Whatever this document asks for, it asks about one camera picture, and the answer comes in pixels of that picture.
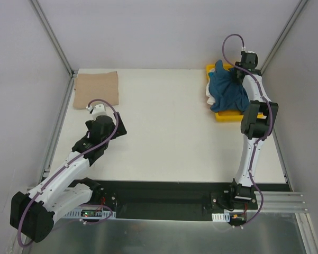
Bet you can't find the dark blue t-shirt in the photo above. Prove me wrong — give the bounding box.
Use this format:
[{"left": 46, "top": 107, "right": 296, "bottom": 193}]
[{"left": 208, "top": 60, "right": 249, "bottom": 113}]

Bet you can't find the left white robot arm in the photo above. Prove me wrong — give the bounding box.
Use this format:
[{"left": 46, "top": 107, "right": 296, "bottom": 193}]
[{"left": 10, "top": 99, "right": 127, "bottom": 248}]

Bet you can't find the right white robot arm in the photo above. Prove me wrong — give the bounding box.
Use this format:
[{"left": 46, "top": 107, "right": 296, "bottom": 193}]
[{"left": 228, "top": 50, "right": 278, "bottom": 209}]

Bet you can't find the folded beige t-shirt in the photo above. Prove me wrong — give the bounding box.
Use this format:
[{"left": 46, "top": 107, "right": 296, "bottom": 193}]
[{"left": 73, "top": 71, "right": 119, "bottom": 110}]

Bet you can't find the white t-shirt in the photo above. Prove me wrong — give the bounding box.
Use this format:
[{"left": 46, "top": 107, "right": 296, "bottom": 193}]
[{"left": 205, "top": 65, "right": 215, "bottom": 105}]

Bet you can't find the yellow plastic bin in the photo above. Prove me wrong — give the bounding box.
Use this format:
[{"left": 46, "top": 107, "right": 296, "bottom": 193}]
[{"left": 205, "top": 64, "right": 243, "bottom": 122}]

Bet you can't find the right aluminium frame post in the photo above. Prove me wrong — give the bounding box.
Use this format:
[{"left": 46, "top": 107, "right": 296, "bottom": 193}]
[{"left": 260, "top": 0, "right": 310, "bottom": 74}]

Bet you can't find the aluminium frame post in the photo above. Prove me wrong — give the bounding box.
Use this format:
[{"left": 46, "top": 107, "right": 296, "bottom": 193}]
[
  {"left": 29, "top": 0, "right": 77, "bottom": 77},
  {"left": 260, "top": 0, "right": 310, "bottom": 74}
]

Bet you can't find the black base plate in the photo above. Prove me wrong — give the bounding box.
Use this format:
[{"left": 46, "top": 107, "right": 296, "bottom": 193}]
[{"left": 68, "top": 179, "right": 259, "bottom": 220}]

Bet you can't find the left white cable duct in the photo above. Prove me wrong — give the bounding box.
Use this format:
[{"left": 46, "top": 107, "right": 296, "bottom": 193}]
[{"left": 63, "top": 208, "right": 116, "bottom": 220}]

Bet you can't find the white cable duct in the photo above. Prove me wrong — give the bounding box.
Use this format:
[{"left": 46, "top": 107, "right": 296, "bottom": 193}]
[
  {"left": 212, "top": 212, "right": 230, "bottom": 223},
  {"left": 63, "top": 208, "right": 116, "bottom": 220}
]

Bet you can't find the left aluminium frame post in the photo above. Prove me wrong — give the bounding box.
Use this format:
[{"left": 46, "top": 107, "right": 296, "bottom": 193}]
[{"left": 29, "top": 0, "right": 77, "bottom": 77}]

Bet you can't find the right white cable duct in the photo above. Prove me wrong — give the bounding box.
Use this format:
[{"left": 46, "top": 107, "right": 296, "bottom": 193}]
[{"left": 212, "top": 212, "right": 230, "bottom": 223}]

